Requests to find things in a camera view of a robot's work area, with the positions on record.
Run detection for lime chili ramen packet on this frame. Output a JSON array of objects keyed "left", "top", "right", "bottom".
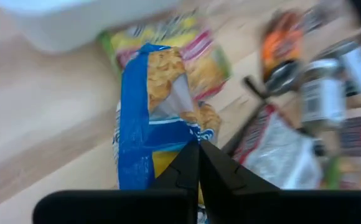
[
  {"left": 325, "top": 155, "right": 361, "bottom": 191},
  {"left": 98, "top": 14, "right": 233, "bottom": 102}
]

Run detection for white plastic bin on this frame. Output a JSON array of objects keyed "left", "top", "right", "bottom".
[{"left": 0, "top": 0, "right": 181, "bottom": 54}]

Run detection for black spoon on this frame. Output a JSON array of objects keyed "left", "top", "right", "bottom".
[{"left": 222, "top": 60, "right": 303, "bottom": 156}]

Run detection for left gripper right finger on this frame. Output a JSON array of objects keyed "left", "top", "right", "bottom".
[{"left": 199, "top": 139, "right": 361, "bottom": 224}]

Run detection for white-lidded spice jar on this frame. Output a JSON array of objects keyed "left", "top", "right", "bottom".
[{"left": 300, "top": 57, "right": 348, "bottom": 127}]

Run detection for spice jar golden contents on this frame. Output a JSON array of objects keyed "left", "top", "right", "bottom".
[{"left": 319, "top": 37, "right": 361, "bottom": 96}]

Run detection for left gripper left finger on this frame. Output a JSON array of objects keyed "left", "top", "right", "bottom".
[{"left": 32, "top": 139, "right": 200, "bottom": 224}]

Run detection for red Maruchan ramen packet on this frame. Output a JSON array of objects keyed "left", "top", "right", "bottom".
[{"left": 232, "top": 104, "right": 323, "bottom": 191}]

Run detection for orange snack packet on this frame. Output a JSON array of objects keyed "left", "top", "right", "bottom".
[{"left": 260, "top": 11, "right": 304, "bottom": 80}]

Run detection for blue ramen packet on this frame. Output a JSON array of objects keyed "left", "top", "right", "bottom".
[{"left": 111, "top": 42, "right": 223, "bottom": 224}]

